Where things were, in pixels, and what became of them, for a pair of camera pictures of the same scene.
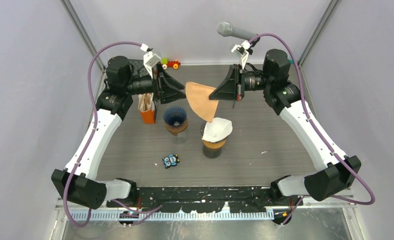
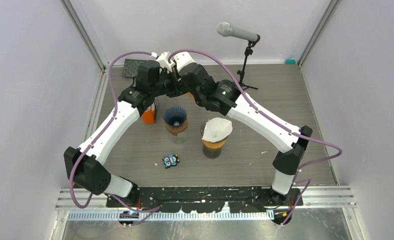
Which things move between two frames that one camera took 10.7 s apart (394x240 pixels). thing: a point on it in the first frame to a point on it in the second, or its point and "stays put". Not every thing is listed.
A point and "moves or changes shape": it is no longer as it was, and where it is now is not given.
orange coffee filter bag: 146,106 stays put
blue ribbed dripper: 174,116 stays put
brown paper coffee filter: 198,96 moves or changes shape
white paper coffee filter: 218,129 stays put
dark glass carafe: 212,153 stays put
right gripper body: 241,84 to 180,82
